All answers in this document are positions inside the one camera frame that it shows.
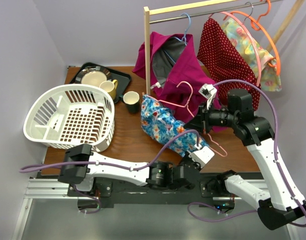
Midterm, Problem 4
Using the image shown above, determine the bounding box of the black tray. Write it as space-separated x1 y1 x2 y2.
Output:
69 62 132 104

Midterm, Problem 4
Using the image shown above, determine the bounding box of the orange plastic hanger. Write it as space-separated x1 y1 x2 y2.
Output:
230 0 281 76

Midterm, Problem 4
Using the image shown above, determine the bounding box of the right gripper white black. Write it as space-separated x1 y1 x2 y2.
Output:
184 99 238 134

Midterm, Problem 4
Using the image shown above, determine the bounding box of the red polka dot skirt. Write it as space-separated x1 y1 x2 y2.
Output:
196 17 261 110

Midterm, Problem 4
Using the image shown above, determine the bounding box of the magenta cloth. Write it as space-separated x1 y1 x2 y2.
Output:
132 31 227 133

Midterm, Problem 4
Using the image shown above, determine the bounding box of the black mug cream inside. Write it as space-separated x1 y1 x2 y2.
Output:
119 91 140 114

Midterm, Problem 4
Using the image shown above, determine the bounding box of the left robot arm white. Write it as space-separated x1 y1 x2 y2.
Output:
58 144 215 196

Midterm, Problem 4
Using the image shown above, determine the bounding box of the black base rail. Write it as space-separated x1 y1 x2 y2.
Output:
68 173 240 210

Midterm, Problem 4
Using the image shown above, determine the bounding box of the yellow mug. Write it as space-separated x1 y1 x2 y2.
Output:
99 79 118 100

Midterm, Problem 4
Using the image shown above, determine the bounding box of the wooden clothes rack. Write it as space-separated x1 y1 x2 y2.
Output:
136 0 304 94

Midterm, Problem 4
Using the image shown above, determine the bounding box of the pink plastic hanger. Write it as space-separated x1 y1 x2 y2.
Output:
218 11 262 87

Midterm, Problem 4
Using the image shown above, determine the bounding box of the cream plate black rim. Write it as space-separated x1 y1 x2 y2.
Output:
75 65 112 87

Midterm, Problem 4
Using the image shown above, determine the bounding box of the floral pastel skirt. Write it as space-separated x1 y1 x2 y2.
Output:
221 18 282 92

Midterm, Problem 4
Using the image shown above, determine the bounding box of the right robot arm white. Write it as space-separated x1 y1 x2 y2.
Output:
185 84 306 230

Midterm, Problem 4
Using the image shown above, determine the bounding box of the blue floral cloth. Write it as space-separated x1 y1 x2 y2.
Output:
140 94 197 157

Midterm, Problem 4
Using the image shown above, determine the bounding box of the blue wire hanger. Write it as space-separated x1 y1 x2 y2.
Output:
163 12 191 64

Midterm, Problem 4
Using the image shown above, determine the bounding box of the white laundry basket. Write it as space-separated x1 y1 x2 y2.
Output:
23 84 115 153

